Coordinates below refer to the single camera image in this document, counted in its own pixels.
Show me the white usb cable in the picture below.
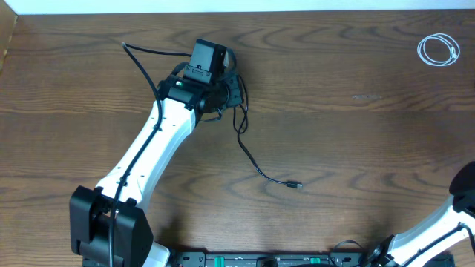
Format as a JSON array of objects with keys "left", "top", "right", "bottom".
[{"left": 416, "top": 33, "right": 461, "bottom": 67}]

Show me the black usb cable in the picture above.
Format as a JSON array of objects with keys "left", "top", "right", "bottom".
[{"left": 232, "top": 73, "right": 304, "bottom": 190}]

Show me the cardboard side panel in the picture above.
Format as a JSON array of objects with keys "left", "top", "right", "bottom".
[{"left": 0, "top": 0, "right": 18, "bottom": 69}]

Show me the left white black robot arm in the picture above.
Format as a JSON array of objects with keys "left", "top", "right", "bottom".
[{"left": 69, "top": 39, "right": 243, "bottom": 267}]

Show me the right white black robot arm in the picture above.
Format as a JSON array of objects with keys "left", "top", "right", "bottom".
[{"left": 362, "top": 162, "right": 474, "bottom": 266}]

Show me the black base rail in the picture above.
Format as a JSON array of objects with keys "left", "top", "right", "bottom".
[{"left": 166, "top": 240, "right": 384, "bottom": 267}]

